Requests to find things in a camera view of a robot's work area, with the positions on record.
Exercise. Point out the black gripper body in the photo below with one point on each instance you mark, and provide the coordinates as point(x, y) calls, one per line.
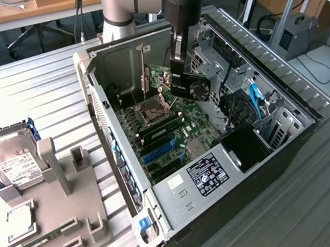
point(184, 2)

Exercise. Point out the green graphics card black fan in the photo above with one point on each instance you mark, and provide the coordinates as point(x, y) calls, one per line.
point(194, 88)

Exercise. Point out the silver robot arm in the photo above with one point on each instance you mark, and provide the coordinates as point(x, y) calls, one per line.
point(117, 12)

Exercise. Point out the perforated metal drive cage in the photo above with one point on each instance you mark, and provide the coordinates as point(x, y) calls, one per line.
point(211, 73)

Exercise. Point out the metal socket cover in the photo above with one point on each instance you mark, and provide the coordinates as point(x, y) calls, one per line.
point(164, 98)

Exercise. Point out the CPU socket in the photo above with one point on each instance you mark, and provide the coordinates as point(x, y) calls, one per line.
point(152, 113)

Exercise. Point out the thin metal locking lever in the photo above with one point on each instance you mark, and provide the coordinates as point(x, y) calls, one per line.
point(133, 95)

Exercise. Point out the black RAM slot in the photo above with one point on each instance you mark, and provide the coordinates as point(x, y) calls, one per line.
point(129, 95)
point(130, 98)
point(129, 92)
point(130, 101)
point(158, 125)
point(157, 121)

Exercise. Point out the green motherboard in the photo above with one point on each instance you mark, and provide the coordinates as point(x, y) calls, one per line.
point(206, 126)

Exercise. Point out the green RAM stick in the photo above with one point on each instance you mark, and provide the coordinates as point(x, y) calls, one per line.
point(36, 241)
point(158, 133)

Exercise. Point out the black expansion slot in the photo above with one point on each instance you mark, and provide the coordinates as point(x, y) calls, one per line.
point(169, 172)
point(165, 166)
point(156, 145)

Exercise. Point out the silver chipset heatsink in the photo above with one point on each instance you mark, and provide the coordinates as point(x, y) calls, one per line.
point(196, 148)

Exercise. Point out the blue expansion slot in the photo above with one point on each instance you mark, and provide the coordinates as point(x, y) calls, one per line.
point(158, 154)

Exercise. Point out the blue card retention clip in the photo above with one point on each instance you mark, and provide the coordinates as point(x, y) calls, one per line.
point(133, 184)
point(112, 142)
point(122, 161)

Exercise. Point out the grey equipment box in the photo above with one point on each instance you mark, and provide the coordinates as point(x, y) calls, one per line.
point(295, 35)

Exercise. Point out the metal disk bay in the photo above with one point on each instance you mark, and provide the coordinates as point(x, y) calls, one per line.
point(280, 125)

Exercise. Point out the grey power supply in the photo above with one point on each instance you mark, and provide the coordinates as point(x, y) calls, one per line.
point(170, 203)

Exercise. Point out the black office chair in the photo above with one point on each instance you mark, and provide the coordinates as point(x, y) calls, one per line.
point(40, 36)

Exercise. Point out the hard disk drive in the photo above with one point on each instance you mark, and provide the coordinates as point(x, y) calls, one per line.
point(32, 127)

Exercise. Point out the black and grey PC case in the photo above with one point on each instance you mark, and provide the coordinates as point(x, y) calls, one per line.
point(243, 211)

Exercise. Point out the blue case latch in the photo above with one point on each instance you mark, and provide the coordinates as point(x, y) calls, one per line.
point(143, 225)

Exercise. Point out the grey parts rack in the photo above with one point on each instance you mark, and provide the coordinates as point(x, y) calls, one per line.
point(51, 215)

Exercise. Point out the silver hard disk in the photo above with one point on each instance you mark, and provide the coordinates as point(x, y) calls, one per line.
point(2, 160)

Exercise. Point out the silver CPU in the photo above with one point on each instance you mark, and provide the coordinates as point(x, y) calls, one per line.
point(20, 223)

